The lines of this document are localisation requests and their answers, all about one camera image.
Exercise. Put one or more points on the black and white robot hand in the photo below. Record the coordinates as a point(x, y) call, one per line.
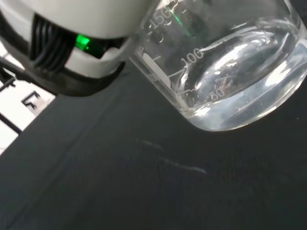
point(72, 21)

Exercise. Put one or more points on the black bench cloth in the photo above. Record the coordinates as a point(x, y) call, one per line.
point(144, 191)

